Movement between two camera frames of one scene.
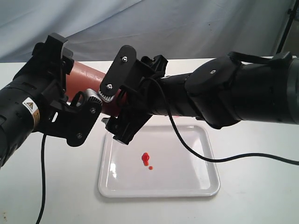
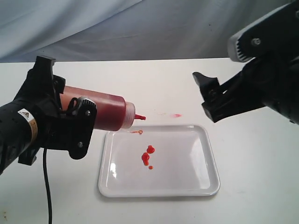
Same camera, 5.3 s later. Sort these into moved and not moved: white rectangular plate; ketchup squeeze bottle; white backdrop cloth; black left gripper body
Moved: black left gripper body; ketchup squeeze bottle
Not moved: white rectangular plate; white backdrop cloth
